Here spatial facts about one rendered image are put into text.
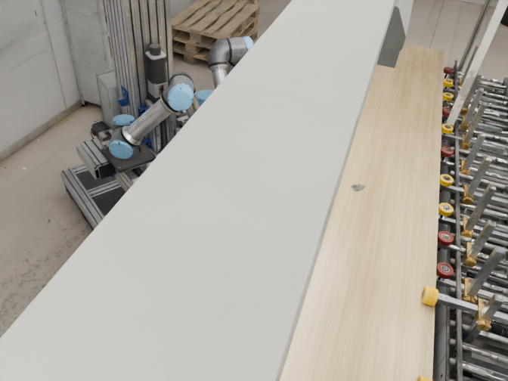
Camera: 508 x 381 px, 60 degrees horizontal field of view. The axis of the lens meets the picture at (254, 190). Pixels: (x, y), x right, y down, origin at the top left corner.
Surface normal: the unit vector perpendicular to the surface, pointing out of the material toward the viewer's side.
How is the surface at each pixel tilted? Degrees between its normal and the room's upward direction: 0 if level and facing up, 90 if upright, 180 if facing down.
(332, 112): 0
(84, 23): 90
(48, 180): 0
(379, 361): 0
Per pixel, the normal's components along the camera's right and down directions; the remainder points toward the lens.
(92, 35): -0.39, 0.59
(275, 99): 0.07, -0.74
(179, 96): 0.20, 0.60
